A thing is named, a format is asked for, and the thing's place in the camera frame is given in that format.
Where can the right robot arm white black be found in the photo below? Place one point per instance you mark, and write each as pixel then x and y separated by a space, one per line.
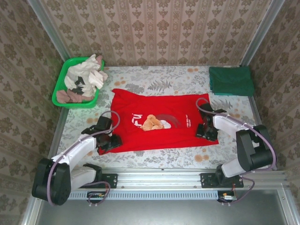
pixel 253 150

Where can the dark green t-shirt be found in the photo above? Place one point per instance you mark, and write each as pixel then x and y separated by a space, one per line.
pixel 230 80

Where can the yellow power connector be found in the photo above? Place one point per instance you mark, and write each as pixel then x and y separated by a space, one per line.
pixel 96 195
pixel 227 197

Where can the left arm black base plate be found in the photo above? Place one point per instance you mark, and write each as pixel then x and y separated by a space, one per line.
pixel 110 180

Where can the green plastic basket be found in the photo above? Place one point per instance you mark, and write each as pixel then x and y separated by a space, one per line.
pixel 58 91

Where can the crumpled white t-shirt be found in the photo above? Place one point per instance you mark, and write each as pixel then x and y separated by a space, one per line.
pixel 79 72

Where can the floral tablecloth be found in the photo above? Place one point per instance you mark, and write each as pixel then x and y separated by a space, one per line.
pixel 164 77

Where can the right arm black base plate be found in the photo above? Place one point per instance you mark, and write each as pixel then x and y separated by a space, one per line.
pixel 207 180

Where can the aluminium frame post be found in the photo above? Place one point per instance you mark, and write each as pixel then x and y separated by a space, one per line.
pixel 49 25
pixel 262 32

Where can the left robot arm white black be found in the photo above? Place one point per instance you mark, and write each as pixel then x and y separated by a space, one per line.
pixel 77 147

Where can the red printed t-shirt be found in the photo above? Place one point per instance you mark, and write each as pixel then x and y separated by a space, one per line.
pixel 152 140

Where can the aluminium mounting rail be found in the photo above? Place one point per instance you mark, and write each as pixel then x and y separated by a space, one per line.
pixel 159 180

